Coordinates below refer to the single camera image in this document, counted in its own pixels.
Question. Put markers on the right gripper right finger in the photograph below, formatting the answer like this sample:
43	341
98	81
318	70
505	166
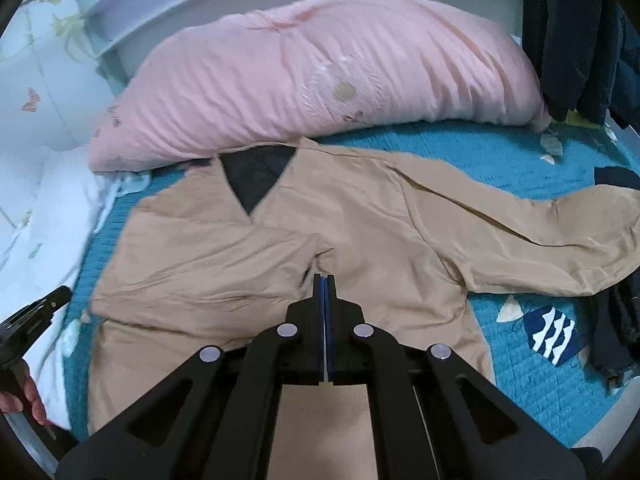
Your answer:
357	352

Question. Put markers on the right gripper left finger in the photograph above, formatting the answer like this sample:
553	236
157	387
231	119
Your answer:
291	352

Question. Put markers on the tan jacket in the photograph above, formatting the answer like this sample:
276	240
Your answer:
407	238

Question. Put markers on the left hand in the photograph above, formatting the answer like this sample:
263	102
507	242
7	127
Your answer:
10	403

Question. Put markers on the white floral blanket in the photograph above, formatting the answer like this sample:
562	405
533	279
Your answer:
71	206

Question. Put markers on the dark navy folded garment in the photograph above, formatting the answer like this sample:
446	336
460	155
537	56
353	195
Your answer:
613	332

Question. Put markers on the pink pillow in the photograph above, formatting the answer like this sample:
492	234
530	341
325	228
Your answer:
315	68

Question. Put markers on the navy puffer jacket hanging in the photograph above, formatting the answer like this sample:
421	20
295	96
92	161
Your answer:
586	55

